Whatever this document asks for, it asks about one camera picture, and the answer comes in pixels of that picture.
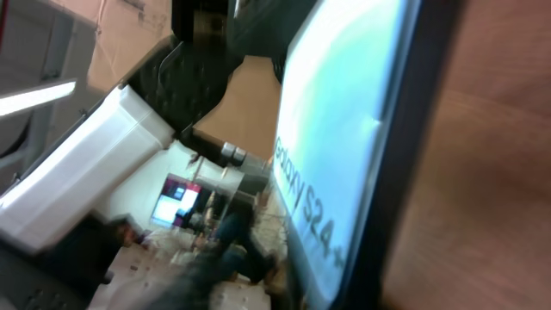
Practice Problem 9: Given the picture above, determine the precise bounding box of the Samsung Galaxy smartphone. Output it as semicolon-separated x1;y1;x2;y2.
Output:
271;0;464;309

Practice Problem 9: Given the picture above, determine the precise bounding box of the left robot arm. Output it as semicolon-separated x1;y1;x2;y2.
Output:
1;1;314;254

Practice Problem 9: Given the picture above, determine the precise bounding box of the seated person in background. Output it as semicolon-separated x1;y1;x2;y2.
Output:
107;206;281;310

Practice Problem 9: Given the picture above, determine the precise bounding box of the background computer monitor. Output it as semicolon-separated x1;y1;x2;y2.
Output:
150;173;202;227

